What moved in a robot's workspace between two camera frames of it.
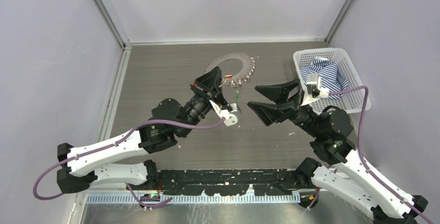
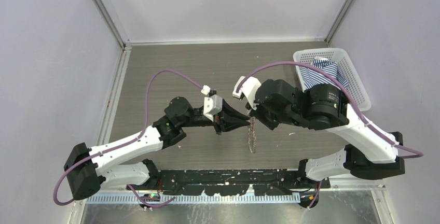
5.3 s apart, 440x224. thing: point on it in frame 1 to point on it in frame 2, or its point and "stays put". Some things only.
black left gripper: (211, 84) to (220, 123)
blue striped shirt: (330, 76) stays put
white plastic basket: (352, 102) stays put
